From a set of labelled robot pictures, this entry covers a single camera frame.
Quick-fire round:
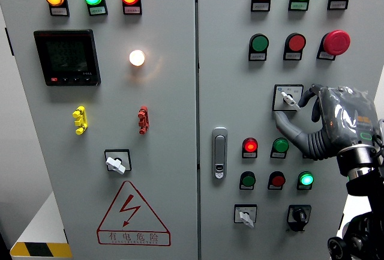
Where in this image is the small yellow handle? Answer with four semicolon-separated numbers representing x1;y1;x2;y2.
72;106;89;136

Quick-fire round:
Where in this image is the black display meter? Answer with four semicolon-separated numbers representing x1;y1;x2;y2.
33;29;101;87

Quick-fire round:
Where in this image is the small white-handle switch grey plate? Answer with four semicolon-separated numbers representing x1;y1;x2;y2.
233;204;258;229

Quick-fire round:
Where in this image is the black yellow striped tape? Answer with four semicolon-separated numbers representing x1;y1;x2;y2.
10;242;73;258

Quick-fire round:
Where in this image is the large white-handle switch grey plate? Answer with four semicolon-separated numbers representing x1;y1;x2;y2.
272;84;304;112

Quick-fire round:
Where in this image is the white lit lamp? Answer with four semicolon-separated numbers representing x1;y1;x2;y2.
128;49;146;67

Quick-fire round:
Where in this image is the small green push button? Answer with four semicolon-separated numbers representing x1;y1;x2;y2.
239;171;257;188

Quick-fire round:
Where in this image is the white-handle switch on black plate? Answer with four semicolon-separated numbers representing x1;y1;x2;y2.
104;148;133;176

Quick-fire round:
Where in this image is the large green push button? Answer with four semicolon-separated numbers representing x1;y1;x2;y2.
248;33;270;53

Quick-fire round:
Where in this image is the small red handle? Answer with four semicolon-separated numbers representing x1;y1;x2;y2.
137;106;149;135

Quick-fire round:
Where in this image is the large red stop button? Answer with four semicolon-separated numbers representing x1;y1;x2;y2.
321;29;351;56

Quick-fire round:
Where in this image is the pale grey door with lock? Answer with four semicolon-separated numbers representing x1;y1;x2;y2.
196;0;384;260

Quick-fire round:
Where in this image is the large red push button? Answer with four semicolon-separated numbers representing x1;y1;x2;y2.
284;32;307;53

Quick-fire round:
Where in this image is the small red lit lamp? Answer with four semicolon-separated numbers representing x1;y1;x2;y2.
242;137;259;154

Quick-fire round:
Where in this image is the pale grey door with display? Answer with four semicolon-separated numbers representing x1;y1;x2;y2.
0;0;199;260

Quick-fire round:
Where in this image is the small red push button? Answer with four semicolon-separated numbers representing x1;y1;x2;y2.
268;171;286;188

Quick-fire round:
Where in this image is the red warning triangle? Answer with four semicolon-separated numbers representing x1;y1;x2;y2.
96;180;172;247

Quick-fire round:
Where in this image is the small green lit lamp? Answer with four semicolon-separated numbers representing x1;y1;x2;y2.
297;171;314;187

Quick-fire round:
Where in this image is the silver door lock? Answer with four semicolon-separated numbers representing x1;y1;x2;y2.
211;127;229;180

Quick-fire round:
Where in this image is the black-handle turn switch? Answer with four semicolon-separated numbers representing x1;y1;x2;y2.
286;204;312;232

